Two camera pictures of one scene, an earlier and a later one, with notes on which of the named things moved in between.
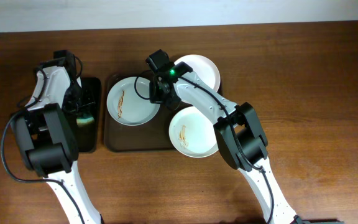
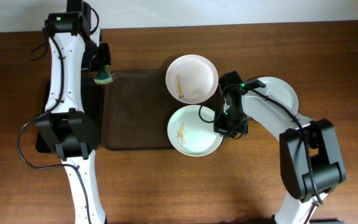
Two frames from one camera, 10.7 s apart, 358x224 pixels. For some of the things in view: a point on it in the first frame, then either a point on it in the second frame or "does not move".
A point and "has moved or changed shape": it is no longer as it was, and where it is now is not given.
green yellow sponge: x=85 y=120 has moved or changed shape
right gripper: x=156 y=92 to x=229 y=125
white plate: x=192 y=133 does not move
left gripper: x=81 y=104 to x=102 y=62
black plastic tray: x=89 y=136 does not move
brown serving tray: x=153 y=135 does not move
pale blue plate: x=128 y=101 to x=281 y=88
